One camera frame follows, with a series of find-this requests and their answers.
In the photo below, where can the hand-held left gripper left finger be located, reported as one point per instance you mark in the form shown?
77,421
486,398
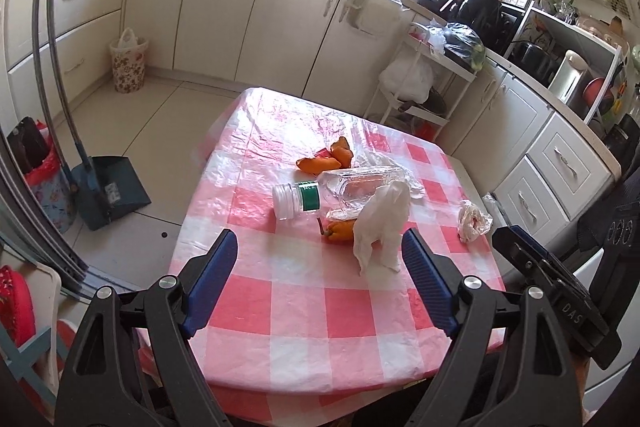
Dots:
215,272

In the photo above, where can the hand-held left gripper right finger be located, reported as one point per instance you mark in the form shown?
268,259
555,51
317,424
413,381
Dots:
425,277

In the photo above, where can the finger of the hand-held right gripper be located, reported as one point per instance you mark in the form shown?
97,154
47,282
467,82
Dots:
537,249
520,262

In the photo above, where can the red-stained tissue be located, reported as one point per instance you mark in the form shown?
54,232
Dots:
472,222

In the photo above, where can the white paper tissue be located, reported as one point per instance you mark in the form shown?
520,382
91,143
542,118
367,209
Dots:
380,222

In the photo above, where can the thick curved orange peel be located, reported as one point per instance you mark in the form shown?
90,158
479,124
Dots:
340,231

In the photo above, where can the clear plastic bottle white cap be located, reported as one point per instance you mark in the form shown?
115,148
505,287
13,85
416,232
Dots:
350,189

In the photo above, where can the small curled orange peel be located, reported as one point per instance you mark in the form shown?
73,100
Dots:
342,153

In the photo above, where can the small red wrapper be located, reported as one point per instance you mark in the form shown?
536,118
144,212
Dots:
322,153

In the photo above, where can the clear plastic scrap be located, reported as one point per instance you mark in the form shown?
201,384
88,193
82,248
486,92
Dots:
491,203

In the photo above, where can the white drawer cabinet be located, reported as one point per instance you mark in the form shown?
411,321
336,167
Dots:
550,167

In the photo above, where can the pink white checked tablecloth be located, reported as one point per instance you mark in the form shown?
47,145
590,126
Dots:
300,287

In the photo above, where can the white table board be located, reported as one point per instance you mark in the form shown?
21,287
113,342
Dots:
470,179

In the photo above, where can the black blender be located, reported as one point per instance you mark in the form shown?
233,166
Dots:
620,142

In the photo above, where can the dark sliding door track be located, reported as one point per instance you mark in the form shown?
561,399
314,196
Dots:
60,257

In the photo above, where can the red bowl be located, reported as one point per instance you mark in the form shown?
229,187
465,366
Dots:
597,94

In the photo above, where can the white folding rack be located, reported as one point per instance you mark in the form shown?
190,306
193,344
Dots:
50,292

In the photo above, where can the black frying pan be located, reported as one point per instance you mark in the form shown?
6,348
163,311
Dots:
430,104

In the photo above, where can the white water boiler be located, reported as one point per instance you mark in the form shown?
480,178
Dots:
567,77

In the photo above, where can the floral bin with red bag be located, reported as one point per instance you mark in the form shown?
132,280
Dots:
52,202

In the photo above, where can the black cooking pot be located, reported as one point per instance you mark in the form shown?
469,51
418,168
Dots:
535,59

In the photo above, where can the white plastic bag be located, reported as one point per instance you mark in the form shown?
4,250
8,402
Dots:
407,77

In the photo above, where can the white rolling cart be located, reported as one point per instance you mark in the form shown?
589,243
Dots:
452,62

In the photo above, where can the pale green appliance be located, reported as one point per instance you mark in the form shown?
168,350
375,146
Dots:
636,57

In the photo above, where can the floral waste basket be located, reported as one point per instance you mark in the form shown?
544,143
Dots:
129,67

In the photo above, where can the dark brown bag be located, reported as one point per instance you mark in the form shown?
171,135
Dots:
27,147

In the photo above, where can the black microwave oven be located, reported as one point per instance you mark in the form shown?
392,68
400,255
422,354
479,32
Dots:
512,24

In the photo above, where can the white shelf rack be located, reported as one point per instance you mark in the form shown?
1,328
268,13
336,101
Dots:
575,24

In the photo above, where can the clear plastic bag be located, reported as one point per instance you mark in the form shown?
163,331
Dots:
435,39

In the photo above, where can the black air fryer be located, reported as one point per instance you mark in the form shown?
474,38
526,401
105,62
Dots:
472,9

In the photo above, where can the cream kitchen base cabinets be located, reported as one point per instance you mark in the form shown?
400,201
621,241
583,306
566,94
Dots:
215,7

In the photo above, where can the white hanging door caddy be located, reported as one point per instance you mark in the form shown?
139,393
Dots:
362,9

